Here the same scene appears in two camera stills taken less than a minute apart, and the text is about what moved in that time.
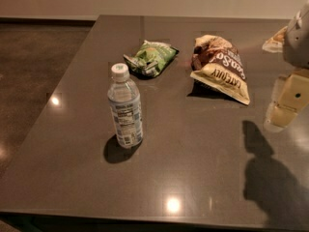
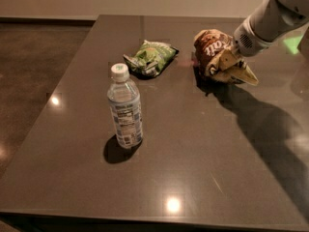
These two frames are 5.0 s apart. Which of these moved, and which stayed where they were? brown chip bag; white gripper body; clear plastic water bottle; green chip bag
Moved: white gripper body; brown chip bag
Stayed: green chip bag; clear plastic water bottle
